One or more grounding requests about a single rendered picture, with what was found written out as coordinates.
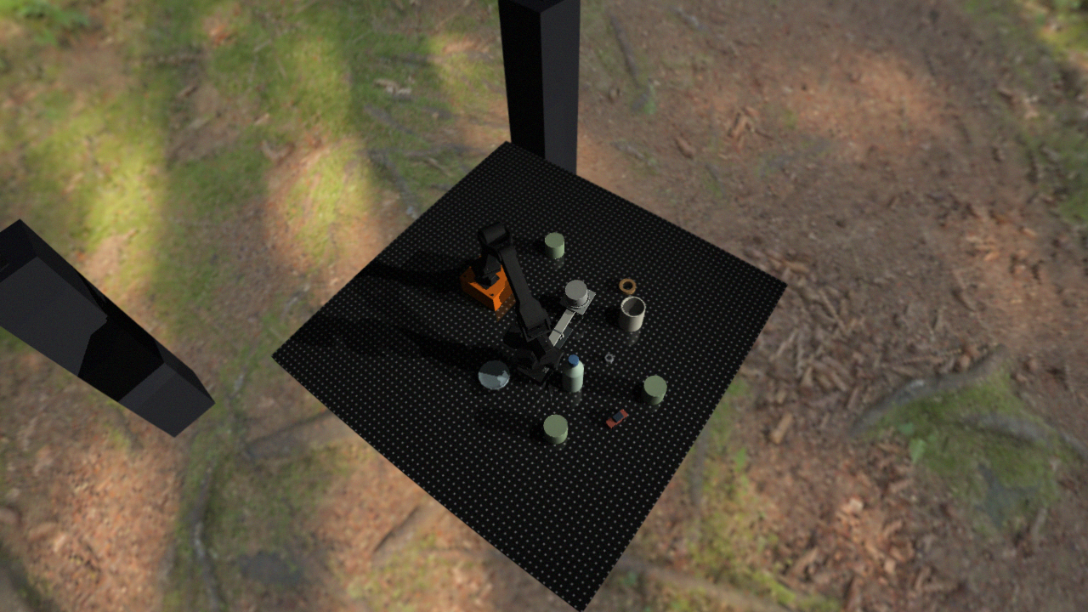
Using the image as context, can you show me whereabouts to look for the pale green cylinder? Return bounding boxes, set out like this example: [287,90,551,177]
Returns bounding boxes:
[641,376,667,405]
[545,232,564,259]
[543,414,568,445]

